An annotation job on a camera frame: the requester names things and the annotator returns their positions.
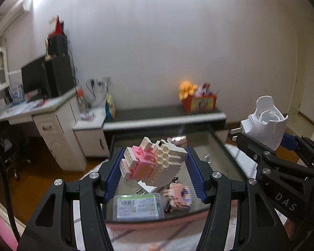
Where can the white striped tablecloth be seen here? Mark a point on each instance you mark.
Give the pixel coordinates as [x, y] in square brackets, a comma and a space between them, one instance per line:
[125, 240]

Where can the white wall power strip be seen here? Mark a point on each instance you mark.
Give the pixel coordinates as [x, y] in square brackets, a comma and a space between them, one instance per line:
[99, 81]

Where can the black office chair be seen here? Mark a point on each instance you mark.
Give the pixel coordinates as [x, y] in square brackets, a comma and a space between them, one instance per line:
[5, 149]

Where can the bottle with orange cap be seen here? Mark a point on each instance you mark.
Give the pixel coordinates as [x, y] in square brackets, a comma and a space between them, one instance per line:
[82, 102]

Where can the pink white brick figure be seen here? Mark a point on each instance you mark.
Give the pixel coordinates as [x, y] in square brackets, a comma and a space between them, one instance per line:
[151, 164]

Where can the low white cabinet black top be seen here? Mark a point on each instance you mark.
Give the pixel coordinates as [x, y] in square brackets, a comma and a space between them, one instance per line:
[157, 115]

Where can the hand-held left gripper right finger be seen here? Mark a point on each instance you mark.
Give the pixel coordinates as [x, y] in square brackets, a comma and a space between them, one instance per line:
[197, 181]

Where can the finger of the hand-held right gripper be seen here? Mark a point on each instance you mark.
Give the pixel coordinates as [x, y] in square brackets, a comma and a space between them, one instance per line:
[251, 146]
[289, 141]

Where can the papers on desk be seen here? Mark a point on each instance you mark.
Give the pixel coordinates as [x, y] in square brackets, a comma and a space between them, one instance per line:
[21, 108]

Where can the pink box with black rim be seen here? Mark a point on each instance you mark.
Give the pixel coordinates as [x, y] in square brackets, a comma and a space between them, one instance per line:
[225, 159]

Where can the black computer monitor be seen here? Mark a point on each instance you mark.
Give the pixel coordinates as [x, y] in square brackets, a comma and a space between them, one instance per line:
[34, 78]

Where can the white plug-in device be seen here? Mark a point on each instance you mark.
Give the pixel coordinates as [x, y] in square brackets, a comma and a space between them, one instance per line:
[267, 128]

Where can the small yellow gadget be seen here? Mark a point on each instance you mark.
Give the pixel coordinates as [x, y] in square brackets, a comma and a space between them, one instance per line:
[48, 48]

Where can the orange storage box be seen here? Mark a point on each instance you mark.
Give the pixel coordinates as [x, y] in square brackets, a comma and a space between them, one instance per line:
[201, 103]

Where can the black speaker box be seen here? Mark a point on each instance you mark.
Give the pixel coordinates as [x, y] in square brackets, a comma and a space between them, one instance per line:
[58, 44]

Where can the clear packet with white label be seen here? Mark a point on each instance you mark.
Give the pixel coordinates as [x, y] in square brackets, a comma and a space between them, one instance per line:
[136, 206]

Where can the pink upholstered furniture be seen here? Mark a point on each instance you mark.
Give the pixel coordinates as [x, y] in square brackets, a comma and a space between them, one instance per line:
[0, 230]

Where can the white air conditioner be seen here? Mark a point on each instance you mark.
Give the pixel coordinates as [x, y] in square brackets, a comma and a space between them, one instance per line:
[27, 5]

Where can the small pink doll figure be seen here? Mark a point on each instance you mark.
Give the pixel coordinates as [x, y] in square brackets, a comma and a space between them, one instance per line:
[178, 196]

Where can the blue and white boxes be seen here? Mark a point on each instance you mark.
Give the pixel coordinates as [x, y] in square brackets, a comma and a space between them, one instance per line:
[17, 92]

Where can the white desk with drawers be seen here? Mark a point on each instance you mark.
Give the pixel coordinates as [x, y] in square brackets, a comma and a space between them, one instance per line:
[65, 141]

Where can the small pink item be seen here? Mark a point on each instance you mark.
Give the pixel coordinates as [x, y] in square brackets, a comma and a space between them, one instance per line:
[86, 116]

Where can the purple plush toy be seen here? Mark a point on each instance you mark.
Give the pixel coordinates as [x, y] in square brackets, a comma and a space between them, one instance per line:
[200, 92]

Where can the white door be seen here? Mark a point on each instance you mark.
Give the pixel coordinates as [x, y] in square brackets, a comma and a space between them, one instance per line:
[290, 57]

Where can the red paper item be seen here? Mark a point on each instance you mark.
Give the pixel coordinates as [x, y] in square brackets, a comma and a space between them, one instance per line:
[59, 27]

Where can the yellow snack bag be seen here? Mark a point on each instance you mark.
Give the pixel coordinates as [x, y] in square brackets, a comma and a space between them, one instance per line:
[110, 107]

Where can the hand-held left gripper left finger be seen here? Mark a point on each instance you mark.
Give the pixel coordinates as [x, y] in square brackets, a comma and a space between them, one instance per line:
[112, 178]

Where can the black computer tower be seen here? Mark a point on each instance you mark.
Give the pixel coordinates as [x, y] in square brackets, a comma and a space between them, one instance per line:
[60, 75]

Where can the yellow octopus plush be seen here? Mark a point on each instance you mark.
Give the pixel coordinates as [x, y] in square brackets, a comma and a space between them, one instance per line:
[187, 89]

